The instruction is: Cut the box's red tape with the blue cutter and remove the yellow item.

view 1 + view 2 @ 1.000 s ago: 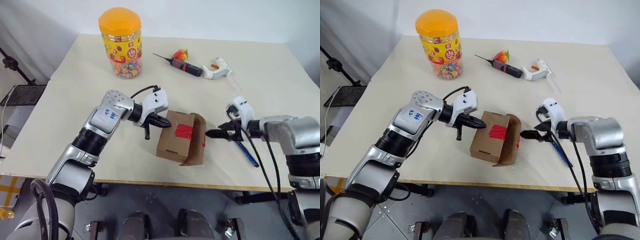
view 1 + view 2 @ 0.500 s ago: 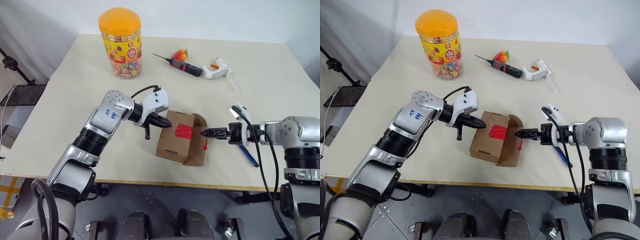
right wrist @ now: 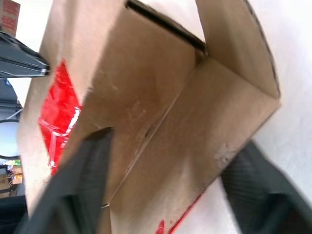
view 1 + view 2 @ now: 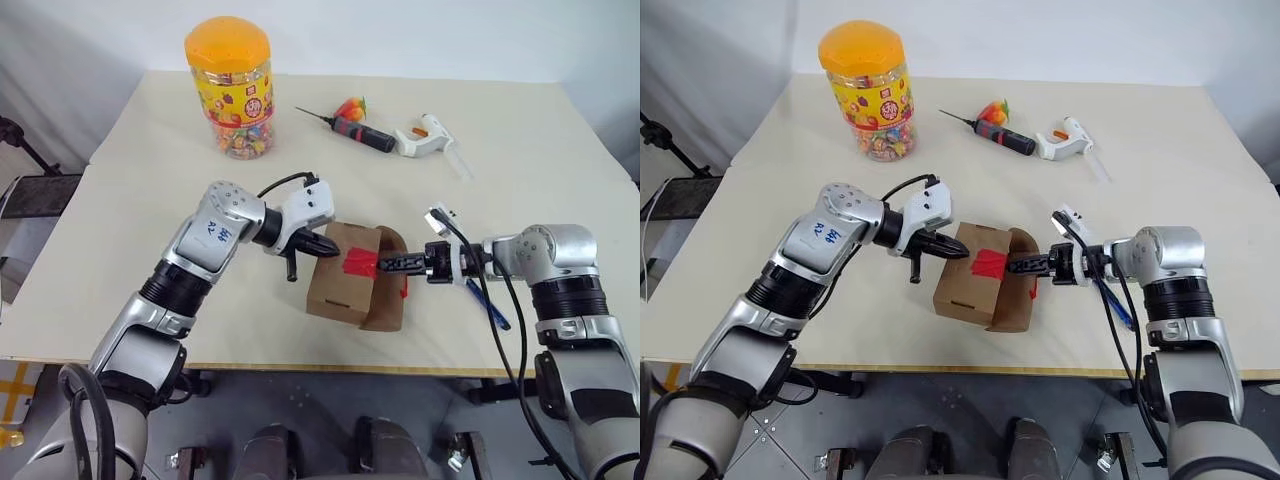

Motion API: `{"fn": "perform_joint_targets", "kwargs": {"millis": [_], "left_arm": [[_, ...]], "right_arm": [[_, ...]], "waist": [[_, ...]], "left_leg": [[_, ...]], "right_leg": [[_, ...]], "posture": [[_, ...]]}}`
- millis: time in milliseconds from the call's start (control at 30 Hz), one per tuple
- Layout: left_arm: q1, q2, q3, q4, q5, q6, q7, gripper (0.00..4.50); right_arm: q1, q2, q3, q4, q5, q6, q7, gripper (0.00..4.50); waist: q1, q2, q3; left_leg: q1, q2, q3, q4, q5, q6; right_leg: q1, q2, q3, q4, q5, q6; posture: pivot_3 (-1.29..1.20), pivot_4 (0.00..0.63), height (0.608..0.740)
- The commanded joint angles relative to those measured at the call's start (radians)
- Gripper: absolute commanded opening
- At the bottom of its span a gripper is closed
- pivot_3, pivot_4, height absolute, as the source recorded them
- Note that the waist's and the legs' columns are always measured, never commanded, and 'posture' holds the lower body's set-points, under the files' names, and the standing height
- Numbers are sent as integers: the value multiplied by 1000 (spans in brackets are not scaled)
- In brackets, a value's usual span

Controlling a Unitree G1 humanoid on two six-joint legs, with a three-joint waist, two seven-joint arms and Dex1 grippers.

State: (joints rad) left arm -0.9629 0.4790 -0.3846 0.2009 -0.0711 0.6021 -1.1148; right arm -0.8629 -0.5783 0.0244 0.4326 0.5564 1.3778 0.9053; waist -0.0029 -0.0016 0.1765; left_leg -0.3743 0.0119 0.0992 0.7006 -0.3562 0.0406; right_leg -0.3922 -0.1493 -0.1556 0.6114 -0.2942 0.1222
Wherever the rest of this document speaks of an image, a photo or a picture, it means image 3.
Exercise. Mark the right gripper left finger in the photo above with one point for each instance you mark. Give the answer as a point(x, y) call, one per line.
point(78, 185)

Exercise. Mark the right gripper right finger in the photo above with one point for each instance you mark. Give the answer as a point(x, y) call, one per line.
point(263, 200)

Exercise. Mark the brown cardboard box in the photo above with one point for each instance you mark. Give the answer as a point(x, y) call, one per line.
point(156, 97)

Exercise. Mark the brown carton with red print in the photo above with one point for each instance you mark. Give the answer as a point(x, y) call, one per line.
point(9, 17)

